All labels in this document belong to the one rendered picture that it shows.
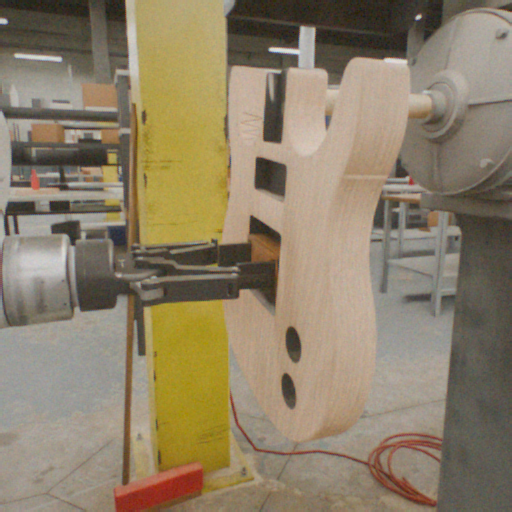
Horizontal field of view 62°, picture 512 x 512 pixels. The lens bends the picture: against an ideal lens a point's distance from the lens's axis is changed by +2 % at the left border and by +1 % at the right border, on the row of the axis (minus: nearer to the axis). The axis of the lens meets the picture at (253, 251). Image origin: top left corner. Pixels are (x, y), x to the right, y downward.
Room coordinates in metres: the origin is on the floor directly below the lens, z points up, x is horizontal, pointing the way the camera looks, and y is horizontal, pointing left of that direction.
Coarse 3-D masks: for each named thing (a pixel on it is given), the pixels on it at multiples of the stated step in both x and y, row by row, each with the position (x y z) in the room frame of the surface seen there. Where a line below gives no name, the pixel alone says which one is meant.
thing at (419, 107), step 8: (328, 96) 0.57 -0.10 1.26; (336, 96) 0.58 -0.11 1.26; (416, 96) 0.62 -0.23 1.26; (424, 96) 0.63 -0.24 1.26; (328, 104) 0.57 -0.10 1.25; (416, 104) 0.62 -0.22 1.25; (424, 104) 0.62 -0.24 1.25; (328, 112) 0.58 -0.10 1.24; (416, 112) 0.62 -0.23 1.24; (424, 112) 0.63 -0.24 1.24
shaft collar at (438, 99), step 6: (438, 90) 0.64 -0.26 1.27; (432, 96) 0.63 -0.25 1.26; (438, 96) 0.63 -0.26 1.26; (444, 96) 0.63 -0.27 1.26; (432, 102) 0.63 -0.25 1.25; (438, 102) 0.62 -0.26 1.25; (444, 102) 0.63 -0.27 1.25; (432, 108) 0.63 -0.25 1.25; (438, 108) 0.62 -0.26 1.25; (444, 108) 0.63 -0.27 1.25; (432, 114) 0.63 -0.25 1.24; (438, 114) 0.63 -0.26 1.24; (420, 120) 0.65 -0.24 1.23; (426, 120) 0.63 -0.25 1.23; (432, 120) 0.63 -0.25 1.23; (438, 120) 0.64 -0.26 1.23
